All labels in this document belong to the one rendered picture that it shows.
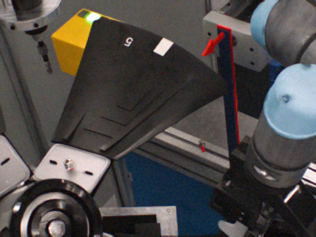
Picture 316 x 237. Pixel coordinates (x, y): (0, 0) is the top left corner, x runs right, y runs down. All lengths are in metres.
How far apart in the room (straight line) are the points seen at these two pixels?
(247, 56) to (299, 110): 0.72
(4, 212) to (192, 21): 1.70
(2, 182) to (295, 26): 0.40
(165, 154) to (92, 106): 0.48
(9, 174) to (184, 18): 1.61
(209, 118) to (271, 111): 1.91
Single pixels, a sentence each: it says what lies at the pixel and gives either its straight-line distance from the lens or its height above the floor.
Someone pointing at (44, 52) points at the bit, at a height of 1.40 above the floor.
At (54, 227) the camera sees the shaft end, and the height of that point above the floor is 1.23.
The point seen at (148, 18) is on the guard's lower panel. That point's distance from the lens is 2.24.
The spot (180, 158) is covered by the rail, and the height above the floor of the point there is 0.83.
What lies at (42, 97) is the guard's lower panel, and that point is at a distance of 1.95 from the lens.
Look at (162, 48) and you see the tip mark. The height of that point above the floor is 1.22.
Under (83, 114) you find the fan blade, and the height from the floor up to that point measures 1.22.
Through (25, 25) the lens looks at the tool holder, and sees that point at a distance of 0.73.
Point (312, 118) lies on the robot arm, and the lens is 0.75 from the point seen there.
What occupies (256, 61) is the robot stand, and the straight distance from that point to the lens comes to 1.46.
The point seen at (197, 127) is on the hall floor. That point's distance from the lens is 2.65.
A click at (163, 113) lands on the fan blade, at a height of 1.20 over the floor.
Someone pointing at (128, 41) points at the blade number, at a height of 1.23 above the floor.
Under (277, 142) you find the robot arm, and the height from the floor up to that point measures 1.30.
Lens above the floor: 1.87
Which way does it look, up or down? 44 degrees down
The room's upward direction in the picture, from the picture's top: 10 degrees counter-clockwise
